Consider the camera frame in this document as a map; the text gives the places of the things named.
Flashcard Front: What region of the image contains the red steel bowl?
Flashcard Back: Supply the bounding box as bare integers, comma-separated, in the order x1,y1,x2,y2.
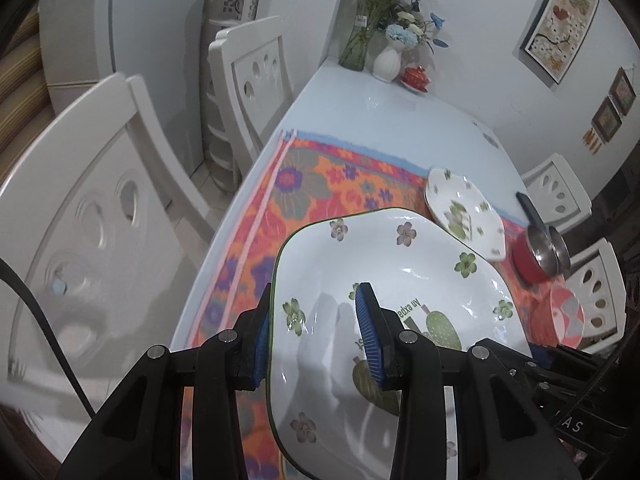
512,226,570,285

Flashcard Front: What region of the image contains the small framed picture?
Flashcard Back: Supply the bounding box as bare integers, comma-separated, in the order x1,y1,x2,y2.
610,67,637,116
592,96,623,142

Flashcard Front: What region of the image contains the red lidded cup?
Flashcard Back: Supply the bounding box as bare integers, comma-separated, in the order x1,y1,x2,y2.
400,66,431,93

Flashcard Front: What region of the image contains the white chair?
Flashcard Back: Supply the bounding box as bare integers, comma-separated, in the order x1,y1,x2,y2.
1,74,219,403
521,153,592,234
566,238,626,354
207,16,294,176

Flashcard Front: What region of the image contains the white chair far left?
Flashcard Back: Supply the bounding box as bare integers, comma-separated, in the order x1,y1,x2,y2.
207,16,294,176

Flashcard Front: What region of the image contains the white chair near left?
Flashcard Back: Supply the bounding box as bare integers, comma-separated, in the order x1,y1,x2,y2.
1,74,219,403

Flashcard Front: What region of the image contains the black smartphone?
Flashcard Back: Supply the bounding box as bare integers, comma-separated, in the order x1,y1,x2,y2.
515,192,547,232

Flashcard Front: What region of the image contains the black cable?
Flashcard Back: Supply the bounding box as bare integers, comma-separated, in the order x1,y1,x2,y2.
0,257,97,418

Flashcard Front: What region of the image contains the small white floral plate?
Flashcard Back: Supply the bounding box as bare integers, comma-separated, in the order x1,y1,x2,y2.
424,167,506,262

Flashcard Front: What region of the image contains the large framed picture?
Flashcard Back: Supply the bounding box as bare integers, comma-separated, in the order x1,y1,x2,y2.
522,0,600,84

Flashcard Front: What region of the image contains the white ceramic vase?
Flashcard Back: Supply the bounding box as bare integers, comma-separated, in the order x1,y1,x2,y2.
372,44,401,84

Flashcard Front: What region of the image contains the white chair near right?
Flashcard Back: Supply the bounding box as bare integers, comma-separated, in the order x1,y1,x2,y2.
566,238,626,354

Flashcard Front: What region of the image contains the lower small framed picture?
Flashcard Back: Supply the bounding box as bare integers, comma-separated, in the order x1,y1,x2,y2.
592,96,623,142

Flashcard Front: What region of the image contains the pink patterned bowl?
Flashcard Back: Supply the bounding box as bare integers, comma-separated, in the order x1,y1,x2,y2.
529,284,585,349

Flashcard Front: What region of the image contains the upper small framed picture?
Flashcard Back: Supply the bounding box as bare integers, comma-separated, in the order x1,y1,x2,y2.
610,67,637,116

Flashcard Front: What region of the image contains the white refrigerator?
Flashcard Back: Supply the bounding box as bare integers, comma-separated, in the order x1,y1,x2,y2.
38,0,205,174

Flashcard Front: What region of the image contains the white chair far right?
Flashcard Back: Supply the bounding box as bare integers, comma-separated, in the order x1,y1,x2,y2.
521,153,592,234

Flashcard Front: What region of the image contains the large white floral plate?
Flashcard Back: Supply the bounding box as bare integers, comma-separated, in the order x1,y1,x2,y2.
267,208,529,479

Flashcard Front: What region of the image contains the floral orange tablecloth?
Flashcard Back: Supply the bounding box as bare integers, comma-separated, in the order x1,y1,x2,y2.
177,132,539,479

